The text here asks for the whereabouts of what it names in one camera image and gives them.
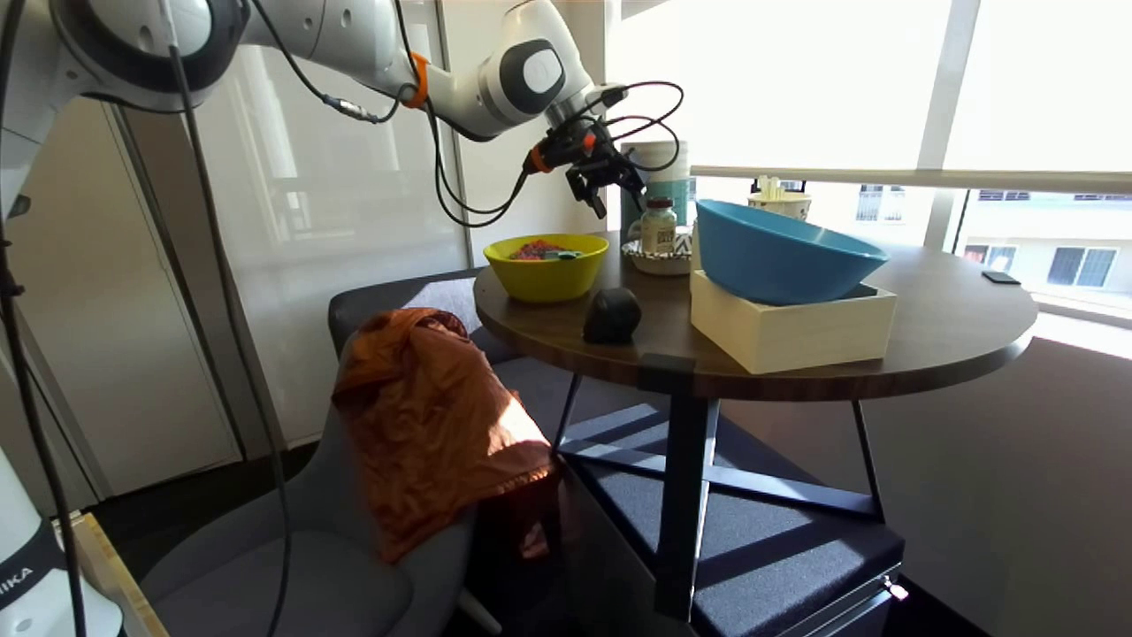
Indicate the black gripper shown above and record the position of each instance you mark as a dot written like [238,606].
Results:
[606,168]

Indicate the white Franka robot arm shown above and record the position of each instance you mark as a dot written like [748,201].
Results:
[341,31]

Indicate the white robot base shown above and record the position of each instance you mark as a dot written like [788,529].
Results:
[36,587]

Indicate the white and teal flask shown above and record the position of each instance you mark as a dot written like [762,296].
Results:
[674,178]

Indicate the small glass jar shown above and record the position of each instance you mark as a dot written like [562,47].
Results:
[661,230]

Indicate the small white plate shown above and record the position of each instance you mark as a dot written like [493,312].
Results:
[674,267]

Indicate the colourful items in bowl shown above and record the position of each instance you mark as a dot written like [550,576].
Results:
[544,248]

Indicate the yellow bowl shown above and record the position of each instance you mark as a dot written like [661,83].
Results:
[546,282]

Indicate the black round object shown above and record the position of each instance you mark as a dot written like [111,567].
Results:
[615,319]

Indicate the blue bowl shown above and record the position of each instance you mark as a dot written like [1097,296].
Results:
[766,261]

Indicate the yellow and white container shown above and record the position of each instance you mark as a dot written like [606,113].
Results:
[780,201]

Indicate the cream rectangular box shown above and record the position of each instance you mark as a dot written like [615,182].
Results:
[783,336]

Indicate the orange cloth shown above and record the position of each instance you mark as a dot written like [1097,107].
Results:
[429,436]

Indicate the round dark wooden table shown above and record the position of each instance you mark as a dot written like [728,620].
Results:
[941,330]

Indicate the small flat black object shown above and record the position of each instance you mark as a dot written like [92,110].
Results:
[999,277]

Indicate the grey chair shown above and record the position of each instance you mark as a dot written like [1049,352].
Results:
[295,567]

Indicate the light wooden plank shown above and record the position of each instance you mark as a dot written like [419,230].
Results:
[111,576]

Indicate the window frame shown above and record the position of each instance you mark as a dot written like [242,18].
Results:
[951,83]

